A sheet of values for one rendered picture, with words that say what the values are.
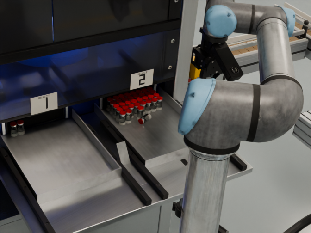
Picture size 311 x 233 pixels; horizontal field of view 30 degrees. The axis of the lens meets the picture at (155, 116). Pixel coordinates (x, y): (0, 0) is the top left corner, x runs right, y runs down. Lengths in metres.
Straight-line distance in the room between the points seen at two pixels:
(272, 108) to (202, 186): 0.22
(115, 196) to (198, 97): 0.63
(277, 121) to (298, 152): 2.31
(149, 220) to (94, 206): 0.77
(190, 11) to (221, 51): 0.31
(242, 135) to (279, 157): 2.23
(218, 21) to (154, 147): 0.56
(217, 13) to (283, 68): 0.26
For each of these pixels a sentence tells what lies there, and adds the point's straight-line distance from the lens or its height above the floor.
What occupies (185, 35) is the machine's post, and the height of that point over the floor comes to 1.15.
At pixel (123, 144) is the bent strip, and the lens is 1.76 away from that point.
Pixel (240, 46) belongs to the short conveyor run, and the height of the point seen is 0.96.
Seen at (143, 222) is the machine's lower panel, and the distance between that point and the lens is 2.36.
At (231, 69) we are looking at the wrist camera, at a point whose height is 1.23.
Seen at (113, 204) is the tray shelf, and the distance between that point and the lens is 1.64.
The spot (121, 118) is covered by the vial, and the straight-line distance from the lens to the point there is 1.91.
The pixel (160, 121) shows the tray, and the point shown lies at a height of 0.88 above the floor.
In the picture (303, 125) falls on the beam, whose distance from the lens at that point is 2.73.
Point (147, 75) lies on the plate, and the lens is 1.91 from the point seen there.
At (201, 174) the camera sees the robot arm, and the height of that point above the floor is 1.25.
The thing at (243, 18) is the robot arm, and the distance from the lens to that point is 1.47.
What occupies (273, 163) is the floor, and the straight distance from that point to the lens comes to 3.31.
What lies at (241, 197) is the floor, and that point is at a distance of 3.05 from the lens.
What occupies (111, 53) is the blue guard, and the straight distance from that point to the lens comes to 1.80.
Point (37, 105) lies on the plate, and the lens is 1.77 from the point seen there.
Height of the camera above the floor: 2.01
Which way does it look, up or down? 35 degrees down
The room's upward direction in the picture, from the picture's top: 5 degrees clockwise
